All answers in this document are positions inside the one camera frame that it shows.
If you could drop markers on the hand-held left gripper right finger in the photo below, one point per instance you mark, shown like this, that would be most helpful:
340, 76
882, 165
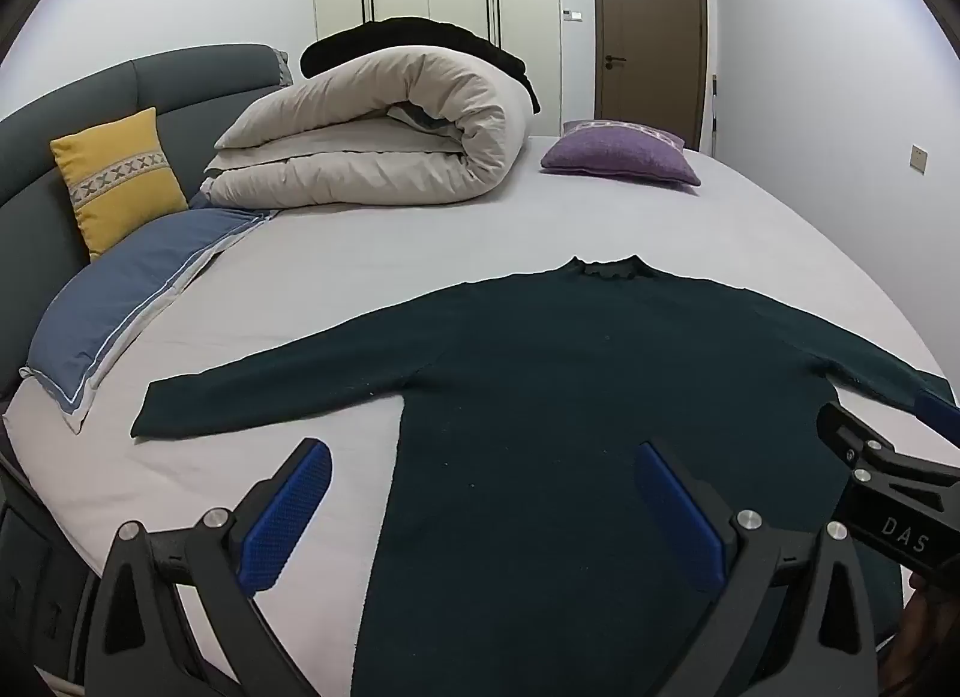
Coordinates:
679, 517

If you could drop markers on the purple cushion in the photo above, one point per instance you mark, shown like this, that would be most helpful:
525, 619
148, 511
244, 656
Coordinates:
615, 153

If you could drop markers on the grey upholstered headboard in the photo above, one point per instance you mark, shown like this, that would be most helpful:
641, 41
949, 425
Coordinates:
195, 89

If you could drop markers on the brown door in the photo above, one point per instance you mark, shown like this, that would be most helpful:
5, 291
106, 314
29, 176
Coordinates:
645, 29

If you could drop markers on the grey pillow with white trim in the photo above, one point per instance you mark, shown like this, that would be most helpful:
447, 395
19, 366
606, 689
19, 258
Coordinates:
283, 66

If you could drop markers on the dark green sweater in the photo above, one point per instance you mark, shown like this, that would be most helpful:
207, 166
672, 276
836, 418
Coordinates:
562, 404

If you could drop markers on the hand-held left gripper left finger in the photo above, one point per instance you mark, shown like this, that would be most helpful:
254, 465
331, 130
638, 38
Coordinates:
289, 509

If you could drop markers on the wall socket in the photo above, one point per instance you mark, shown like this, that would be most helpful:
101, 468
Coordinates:
919, 157

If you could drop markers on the beige folded duvet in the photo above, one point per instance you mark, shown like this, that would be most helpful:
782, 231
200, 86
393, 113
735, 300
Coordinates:
360, 112

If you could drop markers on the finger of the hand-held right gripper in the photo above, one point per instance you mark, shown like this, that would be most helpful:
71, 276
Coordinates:
941, 418
851, 438

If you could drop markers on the yellow patterned cushion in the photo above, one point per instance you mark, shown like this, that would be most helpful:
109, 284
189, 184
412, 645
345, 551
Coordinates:
112, 172

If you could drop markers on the person's right hand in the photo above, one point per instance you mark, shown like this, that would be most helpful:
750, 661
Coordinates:
934, 622

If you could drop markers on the bed with white sheet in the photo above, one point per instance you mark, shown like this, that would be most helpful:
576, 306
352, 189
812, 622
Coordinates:
420, 239

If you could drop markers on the dark grey bedside cabinet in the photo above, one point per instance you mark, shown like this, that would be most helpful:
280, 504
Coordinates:
30, 569

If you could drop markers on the blue pillow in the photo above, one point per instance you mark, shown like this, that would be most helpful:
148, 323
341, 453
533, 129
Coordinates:
112, 292

